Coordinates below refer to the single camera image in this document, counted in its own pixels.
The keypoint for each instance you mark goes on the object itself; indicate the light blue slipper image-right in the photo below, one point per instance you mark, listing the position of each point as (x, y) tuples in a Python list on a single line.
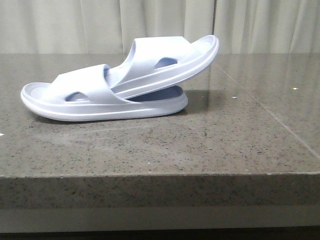
[(156, 63)]

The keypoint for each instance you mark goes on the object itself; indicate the light blue slipper image-left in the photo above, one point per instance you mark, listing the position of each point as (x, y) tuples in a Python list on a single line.
[(83, 95)]

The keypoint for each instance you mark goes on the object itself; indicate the grey-green curtain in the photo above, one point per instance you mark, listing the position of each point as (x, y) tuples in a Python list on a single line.
[(109, 26)]

